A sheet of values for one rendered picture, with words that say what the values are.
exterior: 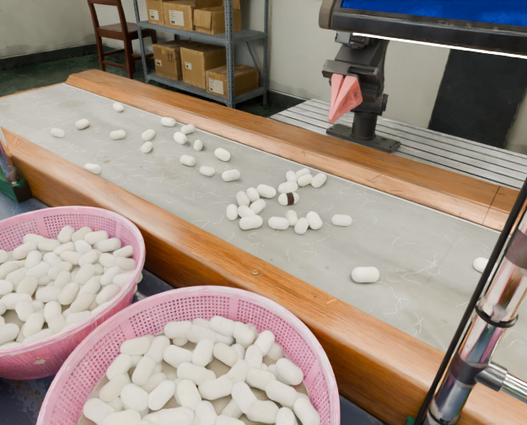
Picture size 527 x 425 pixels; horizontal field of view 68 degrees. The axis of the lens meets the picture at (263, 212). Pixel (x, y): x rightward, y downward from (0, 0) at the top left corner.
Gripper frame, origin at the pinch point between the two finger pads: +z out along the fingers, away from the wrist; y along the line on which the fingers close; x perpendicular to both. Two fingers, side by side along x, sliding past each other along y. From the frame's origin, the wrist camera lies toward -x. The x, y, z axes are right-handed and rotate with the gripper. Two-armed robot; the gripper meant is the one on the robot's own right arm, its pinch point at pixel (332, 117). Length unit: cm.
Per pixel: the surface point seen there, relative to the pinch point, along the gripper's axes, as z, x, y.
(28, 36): -75, 138, -432
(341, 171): 5.7, 9.4, 2.4
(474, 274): 16.7, 1.3, 29.9
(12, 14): -82, 116, -433
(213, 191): 21.3, -2.6, -12.9
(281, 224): 22.2, -5.1, 3.4
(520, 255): 22.1, -31.7, 31.5
